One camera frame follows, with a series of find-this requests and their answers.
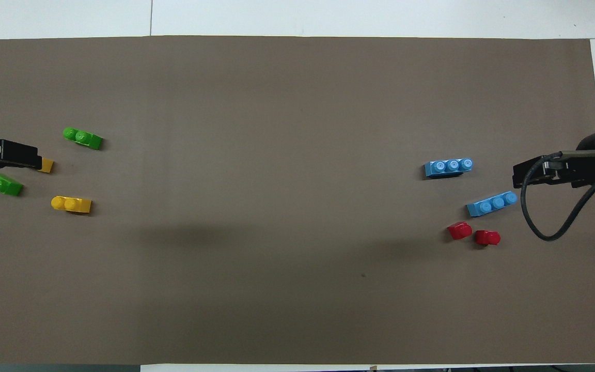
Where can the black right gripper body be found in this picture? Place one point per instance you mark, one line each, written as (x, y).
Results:
(589, 168)

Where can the green two-stud toy brick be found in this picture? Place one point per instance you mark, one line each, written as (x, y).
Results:
(1, 184)
(83, 138)

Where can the blue three-stud toy brick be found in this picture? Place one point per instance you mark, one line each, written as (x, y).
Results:
(448, 167)
(491, 204)

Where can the yellow two-stud toy brick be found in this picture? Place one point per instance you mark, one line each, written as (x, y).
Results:
(47, 166)
(71, 204)

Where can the red single-stud toy brick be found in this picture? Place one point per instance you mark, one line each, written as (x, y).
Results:
(487, 237)
(459, 230)

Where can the brown paper table mat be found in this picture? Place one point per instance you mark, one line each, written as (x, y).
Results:
(287, 206)

